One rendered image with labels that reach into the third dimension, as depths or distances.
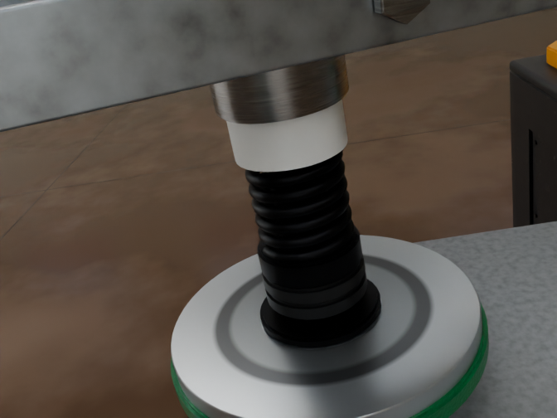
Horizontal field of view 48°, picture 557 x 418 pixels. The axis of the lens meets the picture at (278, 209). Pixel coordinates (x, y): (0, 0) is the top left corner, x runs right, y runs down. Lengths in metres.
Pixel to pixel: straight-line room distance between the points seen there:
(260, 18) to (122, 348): 1.85
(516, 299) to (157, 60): 0.35
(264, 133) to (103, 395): 1.65
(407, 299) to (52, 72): 0.27
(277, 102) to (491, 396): 0.24
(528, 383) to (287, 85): 0.26
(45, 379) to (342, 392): 1.79
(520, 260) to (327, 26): 0.34
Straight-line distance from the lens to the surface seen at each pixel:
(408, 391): 0.37
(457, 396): 0.39
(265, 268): 0.40
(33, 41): 0.29
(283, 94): 0.33
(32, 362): 2.22
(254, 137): 0.35
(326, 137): 0.36
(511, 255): 0.60
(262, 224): 0.39
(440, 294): 0.44
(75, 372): 2.09
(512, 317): 0.52
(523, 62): 1.58
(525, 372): 0.47
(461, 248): 0.61
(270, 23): 0.30
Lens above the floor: 1.15
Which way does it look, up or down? 25 degrees down
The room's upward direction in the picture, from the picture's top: 11 degrees counter-clockwise
